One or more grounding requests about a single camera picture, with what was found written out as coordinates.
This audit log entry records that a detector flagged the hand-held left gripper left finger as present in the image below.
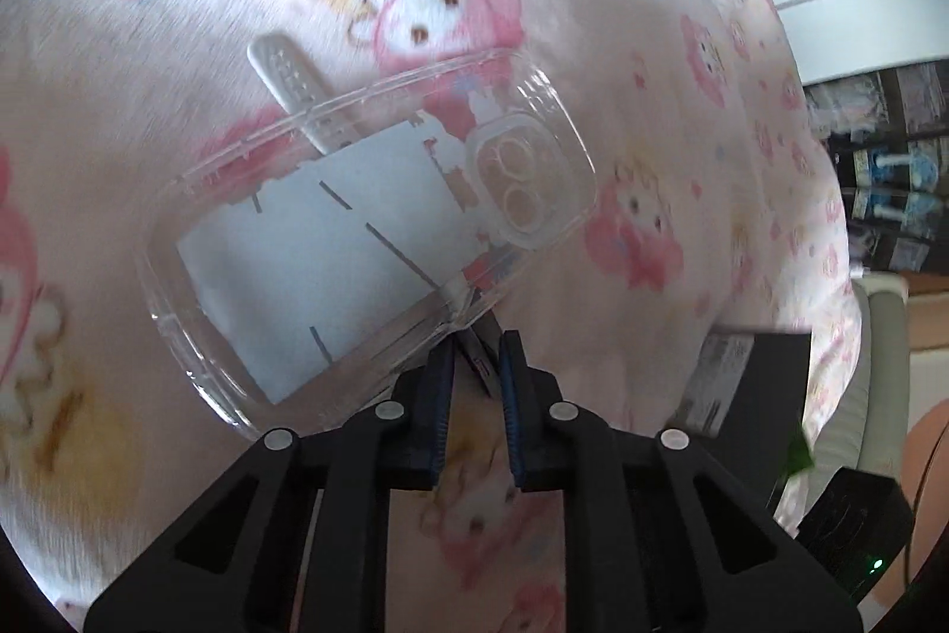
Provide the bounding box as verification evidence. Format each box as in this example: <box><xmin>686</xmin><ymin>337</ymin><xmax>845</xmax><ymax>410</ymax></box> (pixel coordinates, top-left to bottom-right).
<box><xmin>83</xmin><ymin>332</ymin><xmax>457</xmax><ymax>633</ymax></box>

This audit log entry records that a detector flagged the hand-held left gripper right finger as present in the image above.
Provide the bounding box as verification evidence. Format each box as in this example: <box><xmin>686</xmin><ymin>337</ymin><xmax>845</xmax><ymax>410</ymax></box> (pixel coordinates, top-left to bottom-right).
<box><xmin>498</xmin><ymin>330</ymin><xmax>865</xmax><ymax>633</ymax></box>

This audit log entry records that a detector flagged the green yellow snack packet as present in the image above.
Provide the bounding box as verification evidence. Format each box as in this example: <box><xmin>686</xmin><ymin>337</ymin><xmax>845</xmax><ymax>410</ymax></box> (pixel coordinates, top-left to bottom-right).
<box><xmin>786</xmin><ymin>429</ymin><xmax>817</xmax><ymax>475</ymax></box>

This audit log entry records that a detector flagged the black container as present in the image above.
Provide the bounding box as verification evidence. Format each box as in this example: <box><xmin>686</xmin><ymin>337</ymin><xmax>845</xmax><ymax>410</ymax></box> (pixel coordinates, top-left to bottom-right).
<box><xmin>682</xmin><ymin>325</ymin><xmax>813</xmax><ymax>523</ymax></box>

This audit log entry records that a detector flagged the clear phone case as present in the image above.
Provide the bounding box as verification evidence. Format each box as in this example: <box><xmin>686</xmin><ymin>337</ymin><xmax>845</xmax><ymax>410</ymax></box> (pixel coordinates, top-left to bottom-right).
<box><xmin>135</xmin><ymin>49</ymin><xmax>598</xmax><ymax>430</ymax></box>

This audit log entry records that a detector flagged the person's right forearm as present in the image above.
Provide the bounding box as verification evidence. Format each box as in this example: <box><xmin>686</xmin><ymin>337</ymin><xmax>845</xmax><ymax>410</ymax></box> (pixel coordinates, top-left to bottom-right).
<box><xmin>867</xmin><ymin>399</ymin><xmax>949</xmax><ymax>626</ymax></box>

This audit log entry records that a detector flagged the beige chair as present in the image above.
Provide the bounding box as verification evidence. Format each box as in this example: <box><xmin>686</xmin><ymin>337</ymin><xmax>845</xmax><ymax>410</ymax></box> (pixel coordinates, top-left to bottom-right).
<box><xmin>801</xmin><ymin>273</ymin><xmax>913</xmax><ymax>478</ymax></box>

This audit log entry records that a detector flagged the shelf of goods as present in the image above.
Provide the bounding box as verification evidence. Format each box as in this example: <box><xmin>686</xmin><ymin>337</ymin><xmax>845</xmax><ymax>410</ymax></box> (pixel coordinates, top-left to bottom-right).
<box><xmin>804</xmin><ymin>62</ymin><xmax>949</xmax><ymax>274</ymax></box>

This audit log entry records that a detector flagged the white plastic stick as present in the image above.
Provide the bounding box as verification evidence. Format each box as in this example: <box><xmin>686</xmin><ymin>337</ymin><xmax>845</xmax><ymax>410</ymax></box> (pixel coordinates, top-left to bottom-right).
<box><xmin>247</xmin><ymin>34</ymin><xmax>357</xmax><ymax>155</ymax></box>

